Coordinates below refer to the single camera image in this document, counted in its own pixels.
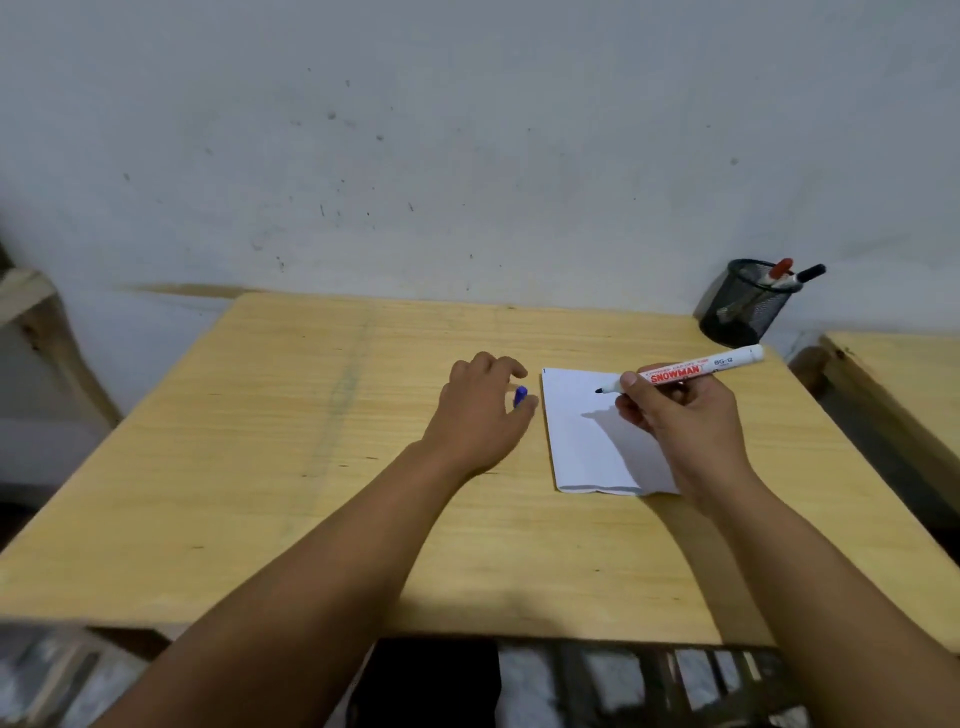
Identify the person's right hand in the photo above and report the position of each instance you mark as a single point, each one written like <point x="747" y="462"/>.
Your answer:
<point x="691" y="433"/>

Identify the person's left hand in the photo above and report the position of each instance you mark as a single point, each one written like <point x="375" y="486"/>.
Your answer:
<point x="471" y="424"/>

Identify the person's right thumb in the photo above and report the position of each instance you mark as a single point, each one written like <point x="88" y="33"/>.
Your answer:
<point x="642" y="394"/>

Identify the person's left thumb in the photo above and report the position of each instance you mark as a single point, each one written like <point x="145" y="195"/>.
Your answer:
<point x="525" y="412"/>

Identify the blue marker cap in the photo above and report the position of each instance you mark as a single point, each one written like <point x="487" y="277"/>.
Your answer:
<point x="520" y="396"/>

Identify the white marker pen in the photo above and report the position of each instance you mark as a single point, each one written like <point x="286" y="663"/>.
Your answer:
<point x="690" y="370"/>

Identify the person's right forearm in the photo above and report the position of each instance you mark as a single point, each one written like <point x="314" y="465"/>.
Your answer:
<point x="832" y="607"/>

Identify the person's left forearm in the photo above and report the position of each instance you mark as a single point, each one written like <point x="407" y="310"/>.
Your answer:
<point x="300" y="592"/>

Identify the white folded paper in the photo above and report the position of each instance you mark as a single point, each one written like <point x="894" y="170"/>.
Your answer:
<point x="592" y="439"/>

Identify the black mesh pen holder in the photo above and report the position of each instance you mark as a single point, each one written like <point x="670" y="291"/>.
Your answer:
<point x="742" y="304"/>

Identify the red capped marker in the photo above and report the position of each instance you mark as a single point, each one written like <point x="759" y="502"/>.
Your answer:
<point x="776" y="271"/>

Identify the black capped marker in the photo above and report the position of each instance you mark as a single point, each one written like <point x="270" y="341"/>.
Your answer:
<point x="806" y="275"/>

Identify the wooden side table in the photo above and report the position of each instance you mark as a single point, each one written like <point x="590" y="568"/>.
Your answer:
<point x="900" y="397"/>

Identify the wooden frame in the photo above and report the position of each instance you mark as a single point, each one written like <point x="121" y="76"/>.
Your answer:
<point x="45" y="337"/>

